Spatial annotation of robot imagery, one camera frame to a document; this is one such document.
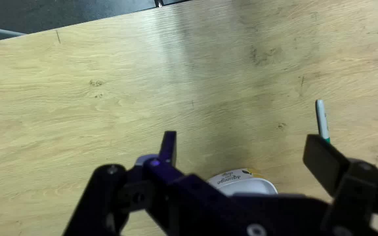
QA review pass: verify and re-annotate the grey marker with green cap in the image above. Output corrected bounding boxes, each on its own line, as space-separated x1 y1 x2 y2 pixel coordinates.
314 99 333 146

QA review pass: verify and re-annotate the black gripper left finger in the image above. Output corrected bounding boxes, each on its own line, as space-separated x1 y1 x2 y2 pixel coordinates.
64 130 226 236

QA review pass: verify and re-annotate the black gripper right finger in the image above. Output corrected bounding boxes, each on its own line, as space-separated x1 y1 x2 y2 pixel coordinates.
302 134 378 236

